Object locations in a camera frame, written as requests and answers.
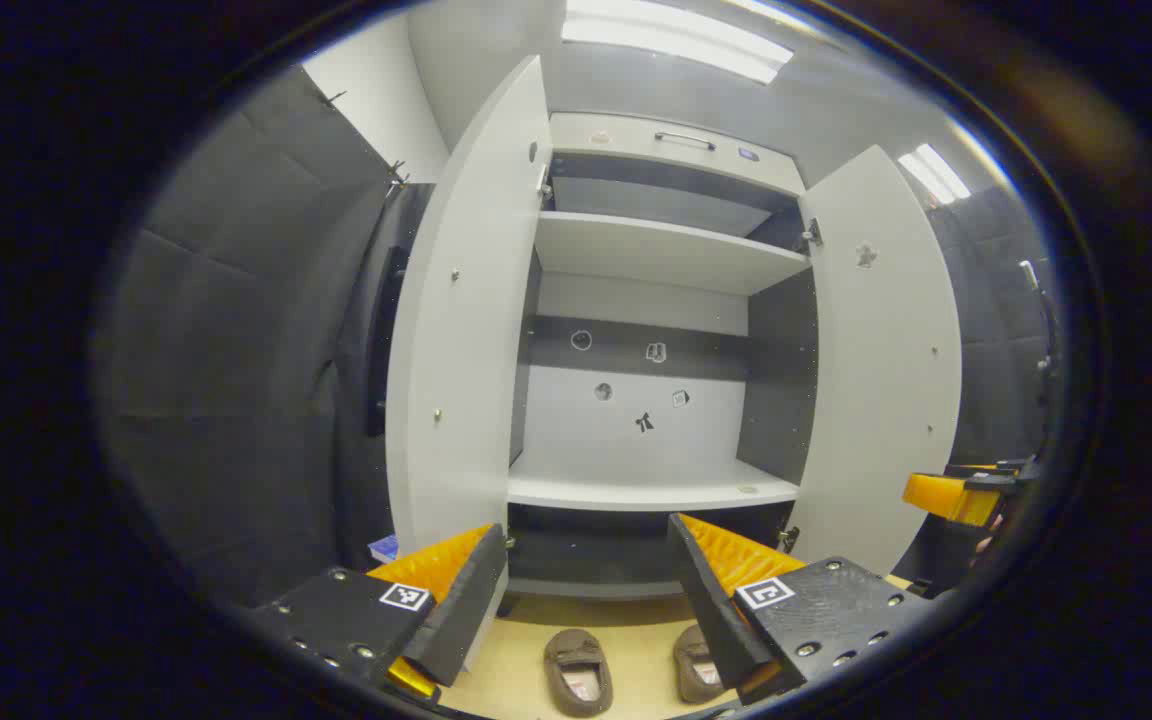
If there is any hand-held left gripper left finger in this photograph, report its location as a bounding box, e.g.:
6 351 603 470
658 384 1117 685
246 522 509 701

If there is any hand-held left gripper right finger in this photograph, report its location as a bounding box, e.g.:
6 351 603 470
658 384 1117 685
668 513 927 706

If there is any brown fuzzy shoe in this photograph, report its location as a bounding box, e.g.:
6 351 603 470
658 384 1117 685
543 628 615 718
673 625 739 704

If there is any white cabinet door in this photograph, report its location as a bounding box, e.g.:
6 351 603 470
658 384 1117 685
384 55 554 673
786 145 964 579

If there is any white shoe cabinet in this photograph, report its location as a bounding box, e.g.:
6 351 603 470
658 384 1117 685
504 110 824 613

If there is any metal backdrop stand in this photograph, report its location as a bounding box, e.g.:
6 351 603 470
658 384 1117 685
1019 258 1060 381

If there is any ceiling light panel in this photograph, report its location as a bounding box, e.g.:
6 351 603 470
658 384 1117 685
561 0 795 85
898 143 973 207

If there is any black door handle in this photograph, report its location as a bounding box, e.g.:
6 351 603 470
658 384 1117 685
367 245 410 439

